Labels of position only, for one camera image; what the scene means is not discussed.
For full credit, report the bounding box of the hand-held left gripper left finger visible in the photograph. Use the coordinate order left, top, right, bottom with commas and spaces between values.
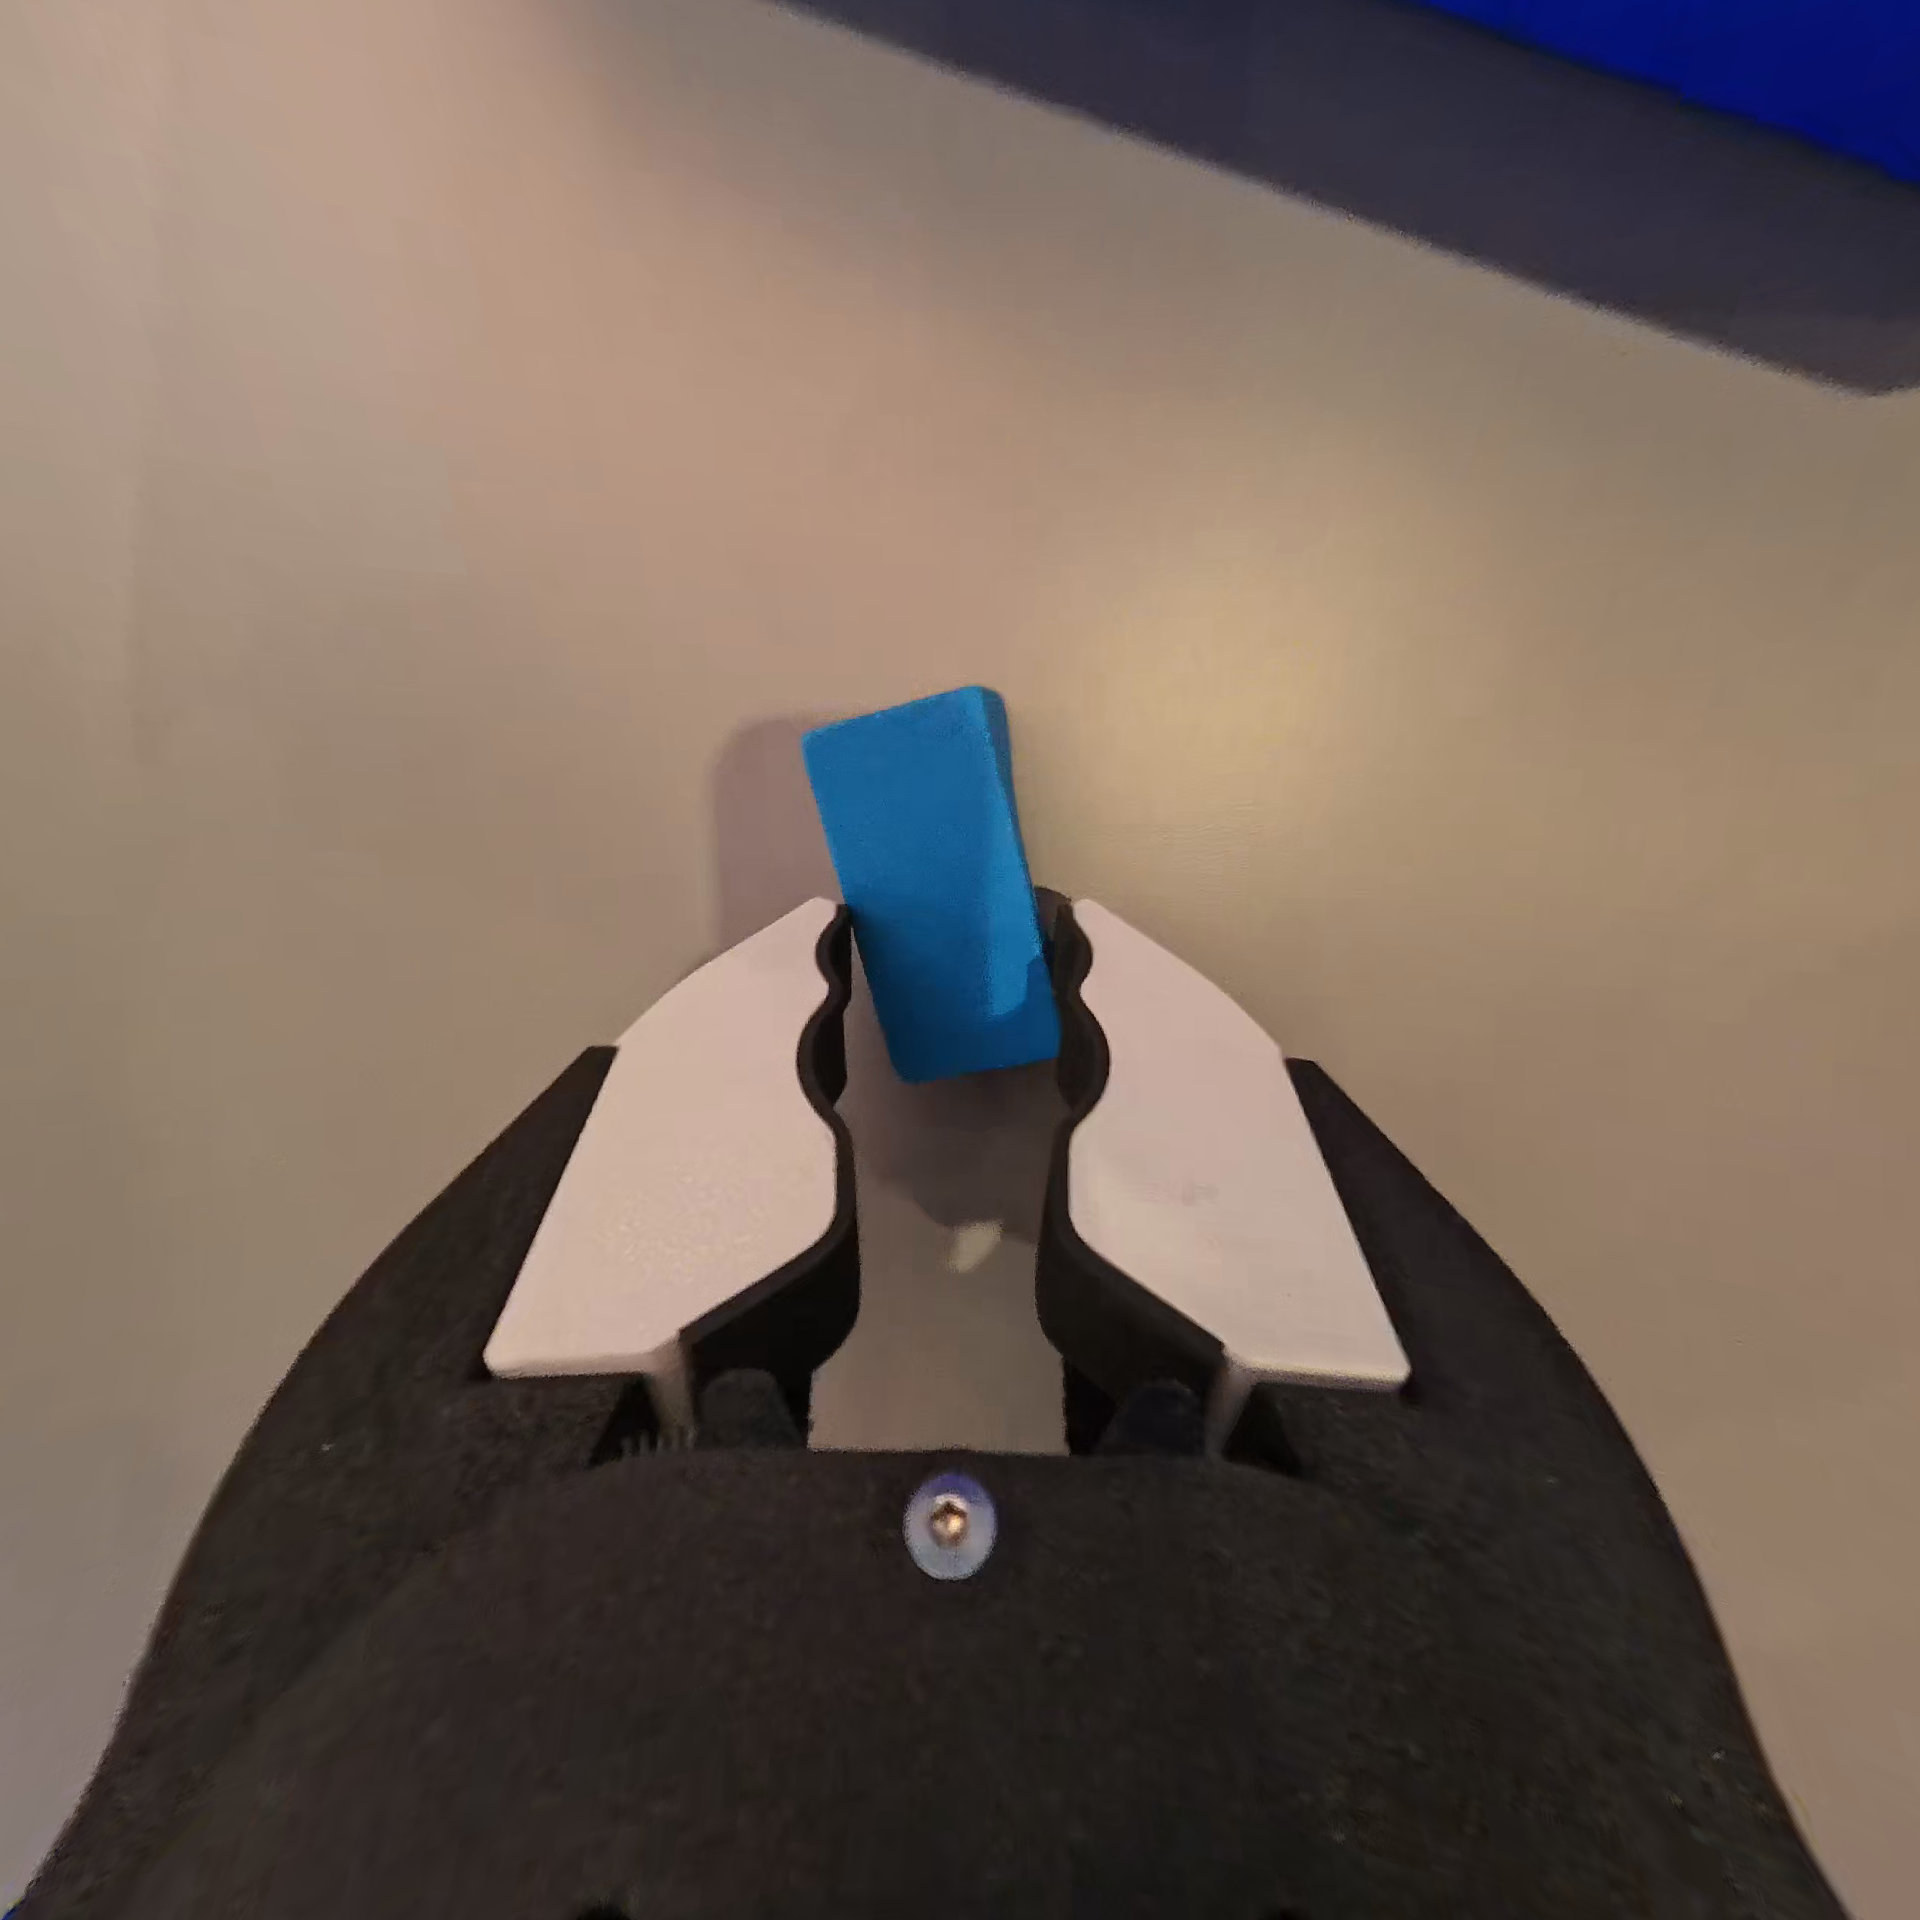
484, 895, 866, 1392

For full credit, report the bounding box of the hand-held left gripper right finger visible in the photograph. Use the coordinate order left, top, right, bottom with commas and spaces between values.
1036, 895, 1413, 1392

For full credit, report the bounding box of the blue arch block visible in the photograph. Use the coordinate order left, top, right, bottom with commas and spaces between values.
799, 689, 1070, 1088

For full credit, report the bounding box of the blue plastic bin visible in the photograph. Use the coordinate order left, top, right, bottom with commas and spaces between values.
1411, 0, 1920, 182

